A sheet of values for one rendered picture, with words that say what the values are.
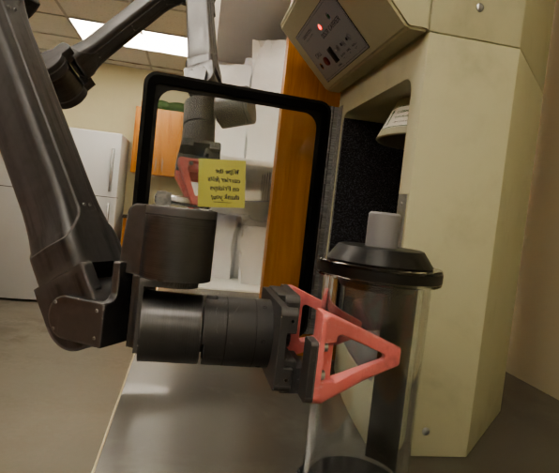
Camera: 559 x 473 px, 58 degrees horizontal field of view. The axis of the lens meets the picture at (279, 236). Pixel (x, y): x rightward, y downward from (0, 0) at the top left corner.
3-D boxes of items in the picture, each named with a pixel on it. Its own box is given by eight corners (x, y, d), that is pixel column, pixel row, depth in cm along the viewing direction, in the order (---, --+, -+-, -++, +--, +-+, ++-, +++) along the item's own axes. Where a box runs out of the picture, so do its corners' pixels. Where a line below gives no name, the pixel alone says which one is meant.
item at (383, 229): (401, 282, 49) (410, 216, 49) (451, 301, 40) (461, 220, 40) (311, 275, 47) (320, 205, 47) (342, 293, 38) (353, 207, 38)
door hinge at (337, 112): (312, 333, 87) (339, 107, 85) (316, 338, 85) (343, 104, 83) (304, 333, 87) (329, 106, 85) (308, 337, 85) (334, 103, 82)
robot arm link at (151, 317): (128, 348, 43) (119, 370, 38) (136, 269, 43) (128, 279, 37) (208, 353, 45) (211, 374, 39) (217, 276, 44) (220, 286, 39)
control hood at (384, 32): (339, 93, 85) (346, 34, 85) (430, 30, 54) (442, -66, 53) (274, 83, 83) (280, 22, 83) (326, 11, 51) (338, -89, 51)
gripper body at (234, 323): (281, 287, 48) (203, 280, 46) (306, 309, 38) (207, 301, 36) (274, 354, 48) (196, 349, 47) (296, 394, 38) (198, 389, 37)
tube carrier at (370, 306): (383, 467, 51) (409, 260, 50) (435, 537, 41) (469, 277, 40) (280, 466, 49) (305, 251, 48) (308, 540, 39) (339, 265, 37)
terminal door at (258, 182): (306, 337, 86) (332, 102, 84) (120, 331, 77) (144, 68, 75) (304, 336, 87) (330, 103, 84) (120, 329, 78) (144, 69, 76)
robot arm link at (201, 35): (195, 7, 123) (177, -36, 114) (218, 1, 122) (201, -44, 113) (201, 124, 97) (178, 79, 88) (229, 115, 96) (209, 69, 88)
